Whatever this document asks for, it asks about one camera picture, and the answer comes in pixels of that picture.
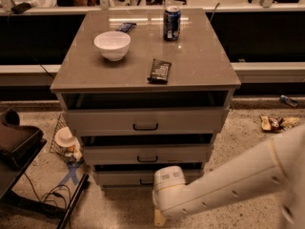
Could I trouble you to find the black stand leg left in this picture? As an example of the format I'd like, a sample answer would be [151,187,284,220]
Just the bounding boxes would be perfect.
[56,174,90,229]

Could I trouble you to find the blue soda can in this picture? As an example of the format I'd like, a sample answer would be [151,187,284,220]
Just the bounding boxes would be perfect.
[163,6,181,41]

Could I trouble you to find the blue can on floor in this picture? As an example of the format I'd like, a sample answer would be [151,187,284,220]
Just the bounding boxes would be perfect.
[279,95,298,108]

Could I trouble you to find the wire basket with items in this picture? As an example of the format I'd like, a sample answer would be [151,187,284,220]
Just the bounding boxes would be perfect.
[50,114,83,163]

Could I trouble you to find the white ceramic bowl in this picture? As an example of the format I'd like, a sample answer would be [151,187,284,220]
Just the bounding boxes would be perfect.
[93,31,131,61]

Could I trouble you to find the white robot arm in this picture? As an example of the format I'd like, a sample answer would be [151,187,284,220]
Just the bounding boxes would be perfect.
[152,125,305,229]

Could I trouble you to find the grey drawer cabinet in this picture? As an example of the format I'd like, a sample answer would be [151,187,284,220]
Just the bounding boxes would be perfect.
[51,9,240,181]

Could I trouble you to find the blue snack wrapper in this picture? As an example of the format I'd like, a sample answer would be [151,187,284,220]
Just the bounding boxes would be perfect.
[116,22,136,33]

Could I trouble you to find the grey drawer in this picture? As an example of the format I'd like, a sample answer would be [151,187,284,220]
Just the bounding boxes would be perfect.
[82,144,214,165]
[63,107,229,136]
[91,168,206,187]

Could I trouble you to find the black cable on floor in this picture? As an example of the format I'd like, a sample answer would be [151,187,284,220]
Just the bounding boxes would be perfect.
[18,169,72,218]

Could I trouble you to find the black snack bar packet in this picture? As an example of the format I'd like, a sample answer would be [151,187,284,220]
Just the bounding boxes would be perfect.
[148,59,172,84]

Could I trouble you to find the crumpled snack bag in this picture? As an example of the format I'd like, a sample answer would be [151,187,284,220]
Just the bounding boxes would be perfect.
[260,115,299,133]

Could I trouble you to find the black tray on stand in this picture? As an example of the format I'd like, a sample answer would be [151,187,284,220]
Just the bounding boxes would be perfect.
[0,109,47,198]

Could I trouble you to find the black device on ledge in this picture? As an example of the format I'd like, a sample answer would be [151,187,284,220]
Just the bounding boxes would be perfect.
[11,2,31,14]

